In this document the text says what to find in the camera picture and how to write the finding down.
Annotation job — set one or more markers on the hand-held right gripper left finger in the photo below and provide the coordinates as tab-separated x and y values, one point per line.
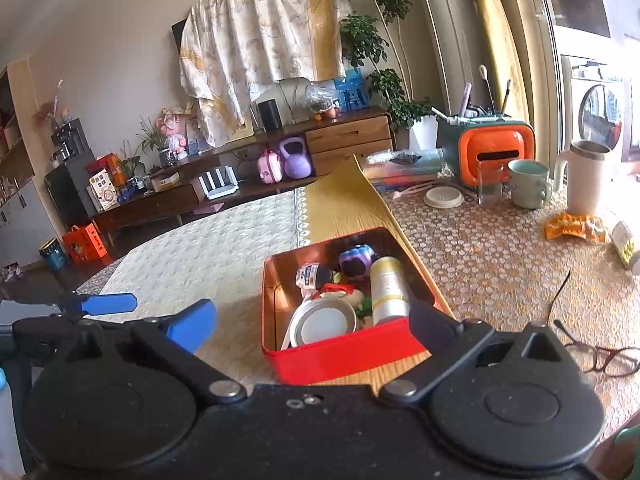
192	325

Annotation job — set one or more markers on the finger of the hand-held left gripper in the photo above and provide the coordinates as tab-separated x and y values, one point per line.
110	303
40	330

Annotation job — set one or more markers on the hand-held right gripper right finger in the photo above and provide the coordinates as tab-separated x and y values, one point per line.
430	327

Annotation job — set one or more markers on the white bottle with yellow label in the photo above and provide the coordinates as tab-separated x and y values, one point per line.
387	290

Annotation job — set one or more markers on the small beige toy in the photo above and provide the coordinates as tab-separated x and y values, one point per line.
356	300

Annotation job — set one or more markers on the red metal tin box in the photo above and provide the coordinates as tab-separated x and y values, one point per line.
340	355

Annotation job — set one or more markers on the purple ball toy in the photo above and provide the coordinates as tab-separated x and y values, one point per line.
357	262

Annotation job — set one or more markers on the red candy wrapper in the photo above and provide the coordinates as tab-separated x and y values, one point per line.
332	290

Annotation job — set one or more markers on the round metal jar lid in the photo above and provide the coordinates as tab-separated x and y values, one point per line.
325	325

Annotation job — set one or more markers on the small bottle with black cap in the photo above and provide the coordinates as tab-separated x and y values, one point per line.
310	276

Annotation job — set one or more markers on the orange gift bag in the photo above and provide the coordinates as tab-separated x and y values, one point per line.
85	245

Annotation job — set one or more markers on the teal bucket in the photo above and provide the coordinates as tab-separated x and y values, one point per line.
52	256

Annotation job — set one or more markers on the cream quilted table mat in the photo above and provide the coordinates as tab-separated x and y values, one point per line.
200	240

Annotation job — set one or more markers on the white and brown snack bag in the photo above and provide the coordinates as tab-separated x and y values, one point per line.
102	190

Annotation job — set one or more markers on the black mini fridge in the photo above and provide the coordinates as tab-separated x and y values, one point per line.
67	195

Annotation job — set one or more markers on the white round coaster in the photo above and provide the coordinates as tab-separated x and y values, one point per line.
444	197

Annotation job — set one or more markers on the small cardboard box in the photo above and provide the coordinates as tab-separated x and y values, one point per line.
165	181

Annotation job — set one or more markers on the white router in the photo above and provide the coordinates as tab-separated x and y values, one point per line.
217	191

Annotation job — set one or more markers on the red and orange gift boxes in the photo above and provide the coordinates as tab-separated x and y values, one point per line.
105	166

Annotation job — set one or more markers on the tall wooden and white cabinet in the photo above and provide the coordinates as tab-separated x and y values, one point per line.
20	170

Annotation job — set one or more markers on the small green potted plant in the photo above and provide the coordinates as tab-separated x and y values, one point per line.
131	162

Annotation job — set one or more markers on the gold placemat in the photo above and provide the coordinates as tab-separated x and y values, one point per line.
350	205

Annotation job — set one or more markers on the clear drinking glass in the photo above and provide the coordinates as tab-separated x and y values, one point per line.
489	185

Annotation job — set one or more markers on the small plant in patterned vase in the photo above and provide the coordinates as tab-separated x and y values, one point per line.
167	157

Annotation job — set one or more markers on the black coffee machine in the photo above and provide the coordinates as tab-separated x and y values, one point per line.
70	140

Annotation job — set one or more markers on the pale green mug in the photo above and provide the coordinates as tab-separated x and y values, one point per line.
527	187

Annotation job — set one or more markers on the orange snack wrapper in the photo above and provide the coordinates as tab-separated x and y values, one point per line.
572	227

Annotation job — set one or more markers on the pink toy case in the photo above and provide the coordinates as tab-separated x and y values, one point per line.
270	167

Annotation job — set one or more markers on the dark framed eyeglasses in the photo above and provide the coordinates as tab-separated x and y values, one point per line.
607	360

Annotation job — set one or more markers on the pink plush doll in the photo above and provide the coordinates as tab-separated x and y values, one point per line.
175	132

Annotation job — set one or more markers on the orange and green desk organizer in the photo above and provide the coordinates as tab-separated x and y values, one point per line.
495	150

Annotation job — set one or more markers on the purple kettlebell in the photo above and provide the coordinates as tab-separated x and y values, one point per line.
295	162

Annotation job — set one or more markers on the vase of dried flowers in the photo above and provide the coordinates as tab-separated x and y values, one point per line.
52	110

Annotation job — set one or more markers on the wooden television cabinet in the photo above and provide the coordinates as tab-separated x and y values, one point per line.
345	137

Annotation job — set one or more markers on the small white packet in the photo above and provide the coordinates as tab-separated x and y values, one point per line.
625	247

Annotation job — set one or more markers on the white beige tumbler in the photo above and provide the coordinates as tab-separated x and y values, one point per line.
587	185

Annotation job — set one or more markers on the black cylinder speaker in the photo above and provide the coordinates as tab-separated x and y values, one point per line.
268	116

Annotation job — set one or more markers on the paint brush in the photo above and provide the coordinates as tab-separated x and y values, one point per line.
507	95
486	90

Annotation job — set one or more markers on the blue picture box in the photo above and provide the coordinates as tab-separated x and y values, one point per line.
352	91

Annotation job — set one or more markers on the clear plastic bag of fruit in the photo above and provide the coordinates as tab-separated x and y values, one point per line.
322	100

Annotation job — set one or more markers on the white washing machine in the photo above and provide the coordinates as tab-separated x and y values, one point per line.
595	110

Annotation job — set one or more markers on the black television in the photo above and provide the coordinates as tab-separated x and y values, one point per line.
179	35

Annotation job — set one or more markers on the cream and yellow cover cloth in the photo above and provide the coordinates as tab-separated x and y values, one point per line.
250	35

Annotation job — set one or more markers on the yellow curtain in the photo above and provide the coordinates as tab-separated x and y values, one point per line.
495	35

